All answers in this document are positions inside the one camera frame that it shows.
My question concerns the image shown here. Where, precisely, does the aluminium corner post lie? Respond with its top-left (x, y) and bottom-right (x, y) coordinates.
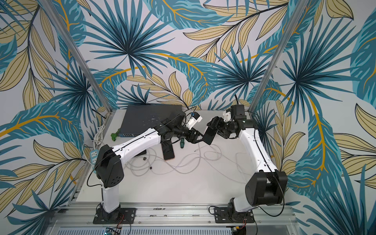
top-left (39, 0), bottom-right (112, 113)
top-left (248, 0), bottom-right (308, 113)

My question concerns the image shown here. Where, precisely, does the grey network switch box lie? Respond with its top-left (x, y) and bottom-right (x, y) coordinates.
top-left (118, 104), bottom-right (184, 138)

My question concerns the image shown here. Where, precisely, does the white power strip cord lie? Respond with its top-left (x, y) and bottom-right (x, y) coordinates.
top-left (82, 124), bottom-right (106, 153)

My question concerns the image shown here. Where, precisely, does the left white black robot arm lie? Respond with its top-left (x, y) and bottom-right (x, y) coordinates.
top-left (94, 112), bottom-right (202, 216)

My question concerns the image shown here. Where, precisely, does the left aluminium corner post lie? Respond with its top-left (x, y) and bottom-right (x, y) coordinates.
top-left (39, 0), bottom-right (112, 113)

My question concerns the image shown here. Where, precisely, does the white charging cable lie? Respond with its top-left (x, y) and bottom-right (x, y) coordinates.
top-left (193, 142), bottom-right (250, 184)

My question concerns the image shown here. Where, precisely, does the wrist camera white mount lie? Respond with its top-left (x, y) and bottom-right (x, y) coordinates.
top-left (223, 111), bottom-right (232, 122)
top-left (185, 112), bottom-right (202, 130)

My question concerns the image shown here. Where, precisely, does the green handled screwdriver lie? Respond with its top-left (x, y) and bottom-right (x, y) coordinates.
top-left (180, 138), bottom-right (185, 149)

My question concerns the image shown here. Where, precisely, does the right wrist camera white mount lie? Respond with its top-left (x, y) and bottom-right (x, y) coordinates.
top-left (223, 111), bottom-right (232, 122)

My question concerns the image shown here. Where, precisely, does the grey looping cable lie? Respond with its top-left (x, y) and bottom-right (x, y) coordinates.
top-left (126, 145), bottom-right (206, 177)

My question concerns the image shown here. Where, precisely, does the pink-edged black phone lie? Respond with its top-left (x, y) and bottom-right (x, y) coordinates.
top-left (161, 139), bottom-right (175, 161)

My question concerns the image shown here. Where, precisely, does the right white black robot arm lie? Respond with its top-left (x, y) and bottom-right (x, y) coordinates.
top-left (204, 104), bottom-right (288, 220)

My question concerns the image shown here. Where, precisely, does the light blue power strip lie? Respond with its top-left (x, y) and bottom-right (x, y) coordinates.
top-left (89, 149), bottom-right (99, 169)

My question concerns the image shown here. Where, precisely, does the white-edged black phone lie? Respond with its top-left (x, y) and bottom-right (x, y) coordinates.
top-left (202, 127), bottom-right (217, 145)

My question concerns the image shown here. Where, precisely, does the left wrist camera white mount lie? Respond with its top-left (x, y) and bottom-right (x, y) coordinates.
top-left (185, 112), bottom-right (202, 130)

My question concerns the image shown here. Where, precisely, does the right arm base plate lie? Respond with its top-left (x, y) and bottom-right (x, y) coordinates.
top-left (211, 207), bottom-right (255, 224)

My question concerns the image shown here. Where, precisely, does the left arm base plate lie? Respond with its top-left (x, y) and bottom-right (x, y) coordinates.
top-left (93, 207), bottom-right (137, 224)

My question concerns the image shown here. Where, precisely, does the green clamp tool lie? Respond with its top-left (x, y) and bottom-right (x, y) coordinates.
top-left (111, 129), bottom-right (120, 142)

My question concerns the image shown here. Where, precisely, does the right aluminium corner post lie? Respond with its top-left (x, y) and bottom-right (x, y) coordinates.
top-left (248, 0), bottom-right (308, 113)

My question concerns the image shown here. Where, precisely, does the aluminium front rail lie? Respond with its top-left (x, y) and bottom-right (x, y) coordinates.
top-left (45, 203), bottom-right (302, 235)

